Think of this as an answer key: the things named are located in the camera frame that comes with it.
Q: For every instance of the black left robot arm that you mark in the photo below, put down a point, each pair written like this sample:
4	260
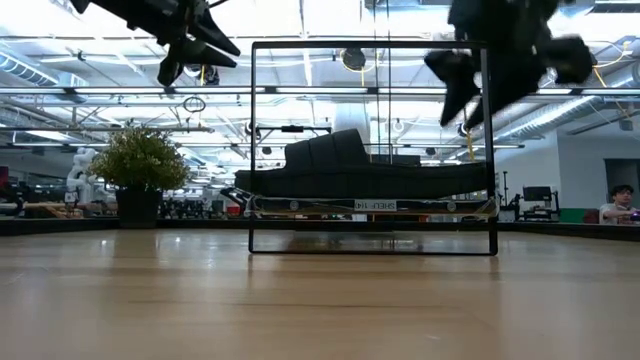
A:
140	15

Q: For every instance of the white humanoid robot figure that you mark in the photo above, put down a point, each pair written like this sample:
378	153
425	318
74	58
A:
80	175

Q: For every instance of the black background monitor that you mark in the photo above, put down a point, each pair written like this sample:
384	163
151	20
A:
537	193

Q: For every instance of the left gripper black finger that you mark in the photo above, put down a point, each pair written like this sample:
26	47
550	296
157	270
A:
205	55
210	32

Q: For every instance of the person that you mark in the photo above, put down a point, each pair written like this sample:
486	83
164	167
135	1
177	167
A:
620	210

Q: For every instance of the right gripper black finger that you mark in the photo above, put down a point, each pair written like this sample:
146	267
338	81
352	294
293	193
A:
510	87
457	80

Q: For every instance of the green potted plant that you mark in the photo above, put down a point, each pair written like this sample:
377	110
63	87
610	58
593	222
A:
140	160

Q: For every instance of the black aluminium rig frame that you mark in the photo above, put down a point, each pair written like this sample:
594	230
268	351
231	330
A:
60	226

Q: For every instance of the black frame wooden shelf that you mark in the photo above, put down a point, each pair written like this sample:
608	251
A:
325	205

